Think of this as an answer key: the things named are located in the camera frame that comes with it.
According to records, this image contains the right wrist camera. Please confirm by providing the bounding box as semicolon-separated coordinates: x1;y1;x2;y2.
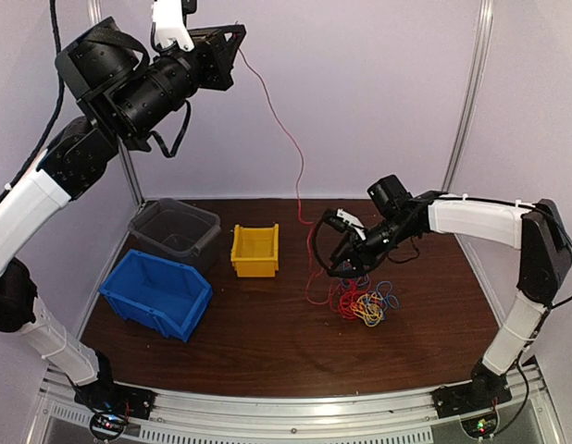
323;208;367;241

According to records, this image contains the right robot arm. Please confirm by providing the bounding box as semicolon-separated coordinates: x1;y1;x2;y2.
321;175;572;409

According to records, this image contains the clear grey plastic tub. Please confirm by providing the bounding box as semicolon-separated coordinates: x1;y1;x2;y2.
129;198;221;274

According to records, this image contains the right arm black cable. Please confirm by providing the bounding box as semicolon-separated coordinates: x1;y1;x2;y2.
311;210;421;278

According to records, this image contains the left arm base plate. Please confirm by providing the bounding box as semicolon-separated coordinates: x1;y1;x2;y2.
71;381;155;420

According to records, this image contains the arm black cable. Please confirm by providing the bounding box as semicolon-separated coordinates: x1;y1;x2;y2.
311;210;421;278
17;0;193;186

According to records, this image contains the left corner aluminium post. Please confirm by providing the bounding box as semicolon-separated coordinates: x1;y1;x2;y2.
86;0;143;207

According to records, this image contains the yellow cable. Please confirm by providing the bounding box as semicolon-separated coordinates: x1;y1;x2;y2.
350;290;387;327

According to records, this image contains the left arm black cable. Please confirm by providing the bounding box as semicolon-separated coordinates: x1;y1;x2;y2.
17;0;193;186

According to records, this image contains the long red cable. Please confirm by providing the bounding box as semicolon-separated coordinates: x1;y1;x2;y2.
234;34;347;307

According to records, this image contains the yellow plastic bin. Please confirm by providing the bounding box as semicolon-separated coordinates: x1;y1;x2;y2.
230;224;279;278

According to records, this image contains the blue plastic bin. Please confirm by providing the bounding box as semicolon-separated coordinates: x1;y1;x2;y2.
99;250;213;342

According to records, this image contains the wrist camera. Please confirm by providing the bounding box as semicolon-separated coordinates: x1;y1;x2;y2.
150;0;198;52
323;208;367;241

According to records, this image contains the right corner aluminium post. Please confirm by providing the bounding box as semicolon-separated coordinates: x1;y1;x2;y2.
441;0;495;191

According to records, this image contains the corner aluminium post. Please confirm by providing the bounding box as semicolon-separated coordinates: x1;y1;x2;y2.
441;0;495;191
86;0;143;207

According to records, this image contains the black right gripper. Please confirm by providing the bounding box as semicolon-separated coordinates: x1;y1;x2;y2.
328;216;416;277

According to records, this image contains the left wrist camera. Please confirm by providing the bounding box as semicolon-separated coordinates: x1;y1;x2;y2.
150;0;198;52

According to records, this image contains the front aluminium rail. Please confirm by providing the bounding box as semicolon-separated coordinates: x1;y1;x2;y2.
23;364;566;443

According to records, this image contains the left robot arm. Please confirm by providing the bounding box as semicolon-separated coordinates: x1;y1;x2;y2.
0;18;246;411

